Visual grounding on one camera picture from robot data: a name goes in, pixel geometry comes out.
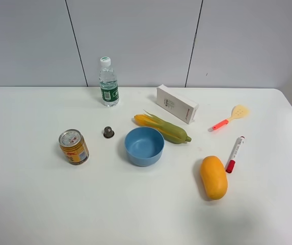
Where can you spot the clear plastic water bottle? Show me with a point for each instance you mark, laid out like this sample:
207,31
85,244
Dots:
108,83

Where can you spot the blue plastic bowl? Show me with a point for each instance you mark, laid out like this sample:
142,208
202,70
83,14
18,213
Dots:
144,146

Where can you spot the white rectangular carton box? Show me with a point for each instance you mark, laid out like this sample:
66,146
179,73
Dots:
176,104

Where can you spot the small spatula red handle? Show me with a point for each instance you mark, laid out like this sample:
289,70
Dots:
238,112

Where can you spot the yellow drink can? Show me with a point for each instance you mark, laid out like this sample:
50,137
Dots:
73,145

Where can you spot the red cap whiteboard marker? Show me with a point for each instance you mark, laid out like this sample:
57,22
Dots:
232,160

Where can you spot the toy corn cob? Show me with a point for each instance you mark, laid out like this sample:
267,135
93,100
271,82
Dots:
169,131

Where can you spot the yellow mango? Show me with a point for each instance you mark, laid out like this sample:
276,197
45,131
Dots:
213,175

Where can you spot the small grey coffee capsule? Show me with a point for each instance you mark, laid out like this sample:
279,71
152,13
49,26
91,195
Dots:
108,132

